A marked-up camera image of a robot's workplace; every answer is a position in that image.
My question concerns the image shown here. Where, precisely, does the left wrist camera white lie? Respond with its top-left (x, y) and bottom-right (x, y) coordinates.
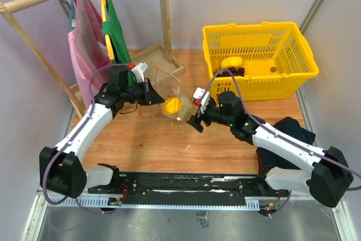
top-left (129, 62), bottom-right (148, 83)

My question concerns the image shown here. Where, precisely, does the wooden clothes rack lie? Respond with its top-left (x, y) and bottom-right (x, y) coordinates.
top-left (0, 0), bottom-right (186, 117)

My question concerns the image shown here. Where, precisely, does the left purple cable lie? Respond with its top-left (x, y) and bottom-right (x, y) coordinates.
top-left (42, 63), bottom-right (132, 215)

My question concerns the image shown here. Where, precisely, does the green cabbage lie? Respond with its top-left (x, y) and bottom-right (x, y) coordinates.
top-left (178, 95), bottom-right (193, 121)

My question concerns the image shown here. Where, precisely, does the pink shirt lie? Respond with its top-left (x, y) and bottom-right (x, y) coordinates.
top-left (68, 0), bottom-right (112, 109)

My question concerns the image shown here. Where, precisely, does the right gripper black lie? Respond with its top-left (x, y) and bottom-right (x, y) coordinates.
top-left (186, 99), bottom-right (233, 133)

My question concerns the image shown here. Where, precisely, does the dark navy cloth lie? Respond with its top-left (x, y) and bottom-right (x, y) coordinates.
top-left (256, 117), bottom-right (316, 172)

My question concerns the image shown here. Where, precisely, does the yellow hanger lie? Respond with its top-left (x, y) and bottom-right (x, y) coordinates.
top-left (99, 0), bottom-right (115, 62)

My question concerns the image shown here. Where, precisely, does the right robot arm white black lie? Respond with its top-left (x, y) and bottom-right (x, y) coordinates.
top-left (187, 87), bottom-right (354, 208)

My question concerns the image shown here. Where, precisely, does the yellow mango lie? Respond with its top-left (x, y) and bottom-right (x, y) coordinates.
top-left (220, 56), bottom-right (243, 69)

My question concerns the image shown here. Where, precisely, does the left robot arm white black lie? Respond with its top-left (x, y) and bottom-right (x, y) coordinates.
top-left (39, 63), bottom-right (165, 204)

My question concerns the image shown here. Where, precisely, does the green shirt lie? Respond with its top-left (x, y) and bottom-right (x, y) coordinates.
top-left (100, 0), bottom-right (132, 65)

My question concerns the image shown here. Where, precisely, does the clear zip top bag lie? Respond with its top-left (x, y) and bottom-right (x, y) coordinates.
top-left (155, 67), bottom-right (187, 121)

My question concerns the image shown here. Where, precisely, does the yellow bell pepper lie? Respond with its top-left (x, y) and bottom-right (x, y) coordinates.
top-left (162, 97), bottom-right (183, 115)

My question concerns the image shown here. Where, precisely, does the aluminium frame rail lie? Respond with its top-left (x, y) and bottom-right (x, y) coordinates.
top-left (21, 178), bottom-right (361, 241)

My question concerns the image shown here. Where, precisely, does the dark red grapes bunch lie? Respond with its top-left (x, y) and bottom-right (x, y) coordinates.
top-left (215, 67), bottom-right (245, 77)

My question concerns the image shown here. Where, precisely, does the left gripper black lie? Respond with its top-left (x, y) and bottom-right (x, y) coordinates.
top-left (121, 78), bottom-right (165, 106)

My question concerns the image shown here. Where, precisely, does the teal hanger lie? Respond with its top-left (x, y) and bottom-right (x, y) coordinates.
top-left (60, 0), bottom-right (76, 32)

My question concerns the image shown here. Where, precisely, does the yellow plastic basket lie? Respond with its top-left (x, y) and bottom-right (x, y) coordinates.
top-left (202, 22), bottom-right (319, 101)

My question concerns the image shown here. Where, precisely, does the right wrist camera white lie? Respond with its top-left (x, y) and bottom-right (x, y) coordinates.
top-left (192, 87), bottom-right (210, 113)

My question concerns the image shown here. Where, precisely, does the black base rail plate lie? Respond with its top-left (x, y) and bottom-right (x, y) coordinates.
top-left (87, 172), bottom-right (289, 208)

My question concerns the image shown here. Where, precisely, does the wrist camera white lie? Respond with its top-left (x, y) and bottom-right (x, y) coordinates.
top-left (129, 62), bottom-right (148, 83)
top-left (192, 87), bottom-right (210, 113)

